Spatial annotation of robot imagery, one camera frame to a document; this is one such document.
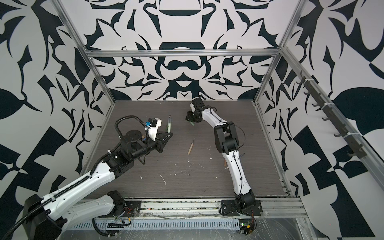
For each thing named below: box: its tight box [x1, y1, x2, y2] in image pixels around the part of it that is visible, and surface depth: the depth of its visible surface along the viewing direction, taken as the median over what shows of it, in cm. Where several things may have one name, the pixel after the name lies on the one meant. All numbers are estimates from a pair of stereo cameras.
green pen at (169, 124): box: [168, 115, 172, 133], surface depth 70 cm
